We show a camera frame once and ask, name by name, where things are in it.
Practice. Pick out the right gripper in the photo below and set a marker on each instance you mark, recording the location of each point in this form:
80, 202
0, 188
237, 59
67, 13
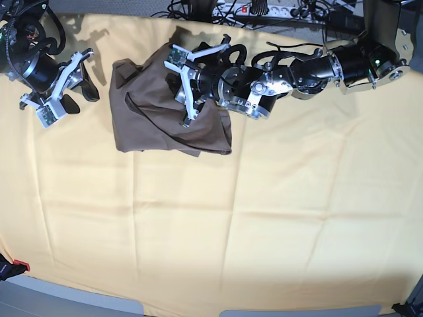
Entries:
43, 72

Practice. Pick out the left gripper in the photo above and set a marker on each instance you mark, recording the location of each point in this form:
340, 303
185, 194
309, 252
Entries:
213, 66

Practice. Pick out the brown T-shirt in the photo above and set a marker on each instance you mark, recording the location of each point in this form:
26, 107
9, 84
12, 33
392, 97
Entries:
145, 115

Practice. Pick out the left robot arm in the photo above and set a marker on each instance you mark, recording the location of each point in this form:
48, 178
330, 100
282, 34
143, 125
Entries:
378, 56

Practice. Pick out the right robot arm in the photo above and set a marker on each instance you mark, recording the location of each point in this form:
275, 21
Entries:
31, 36

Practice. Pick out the white power strip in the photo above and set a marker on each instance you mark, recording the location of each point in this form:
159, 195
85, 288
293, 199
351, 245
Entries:
241, 10

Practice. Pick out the yellow table cloth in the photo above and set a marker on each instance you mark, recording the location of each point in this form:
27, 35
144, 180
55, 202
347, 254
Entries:
317, 207

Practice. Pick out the red black clamp left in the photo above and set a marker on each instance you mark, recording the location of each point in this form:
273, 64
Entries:
8, 269

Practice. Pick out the black clamp right corner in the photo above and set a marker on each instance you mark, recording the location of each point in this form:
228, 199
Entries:
408, 309

